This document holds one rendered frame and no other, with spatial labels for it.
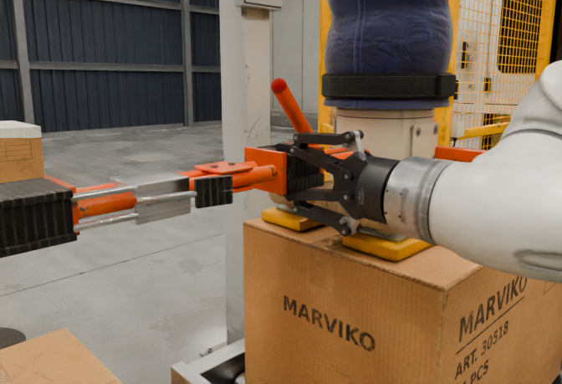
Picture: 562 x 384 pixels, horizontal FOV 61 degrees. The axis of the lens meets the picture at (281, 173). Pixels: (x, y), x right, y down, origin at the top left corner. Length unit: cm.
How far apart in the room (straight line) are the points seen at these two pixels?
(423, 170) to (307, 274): 35
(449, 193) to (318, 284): 36
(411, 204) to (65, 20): 1145
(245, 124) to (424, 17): 116
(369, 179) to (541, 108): 19
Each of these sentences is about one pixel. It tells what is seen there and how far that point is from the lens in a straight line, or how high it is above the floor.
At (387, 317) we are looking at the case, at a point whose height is 88.
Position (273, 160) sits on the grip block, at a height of 110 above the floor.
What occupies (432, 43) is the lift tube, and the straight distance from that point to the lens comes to 80.
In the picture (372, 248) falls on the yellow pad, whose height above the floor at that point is 96.
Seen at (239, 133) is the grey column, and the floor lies 100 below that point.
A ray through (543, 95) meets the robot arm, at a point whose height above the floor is 119.
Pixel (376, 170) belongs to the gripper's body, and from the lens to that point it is 54.
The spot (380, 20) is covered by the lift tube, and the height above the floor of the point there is 129.
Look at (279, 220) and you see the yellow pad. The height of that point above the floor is 96.
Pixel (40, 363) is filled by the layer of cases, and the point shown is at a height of 54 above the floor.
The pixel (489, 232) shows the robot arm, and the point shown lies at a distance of 46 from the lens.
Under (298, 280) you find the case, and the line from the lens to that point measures 81.
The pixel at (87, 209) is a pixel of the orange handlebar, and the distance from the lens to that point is 50.
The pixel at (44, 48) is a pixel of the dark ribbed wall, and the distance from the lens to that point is 1158.
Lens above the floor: 120
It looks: 11 degrees down
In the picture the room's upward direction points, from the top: straight up
